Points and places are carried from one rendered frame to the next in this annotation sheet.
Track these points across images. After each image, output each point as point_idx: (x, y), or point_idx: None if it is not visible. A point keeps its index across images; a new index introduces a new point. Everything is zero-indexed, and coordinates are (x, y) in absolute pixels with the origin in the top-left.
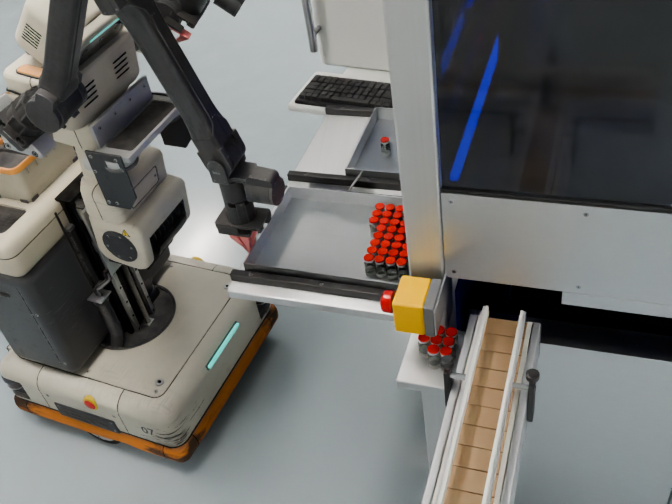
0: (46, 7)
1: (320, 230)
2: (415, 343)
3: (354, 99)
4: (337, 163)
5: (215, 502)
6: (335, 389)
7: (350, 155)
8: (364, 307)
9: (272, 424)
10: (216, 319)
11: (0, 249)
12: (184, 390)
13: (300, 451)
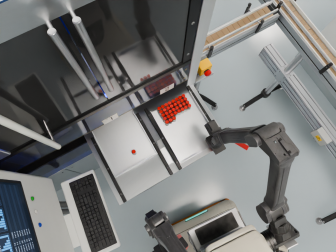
0: (264, 246)
1: (185, 138)
2: (200, 77)
3: (100, 211)
4: (151, 166)
5: (224, 183)
6: (166, 187)
7: (143, 165)
8: (200, 99)
9: (192, 193)
10: (192, 226)
11: None
12: (220, 206)
13: (192, 176)
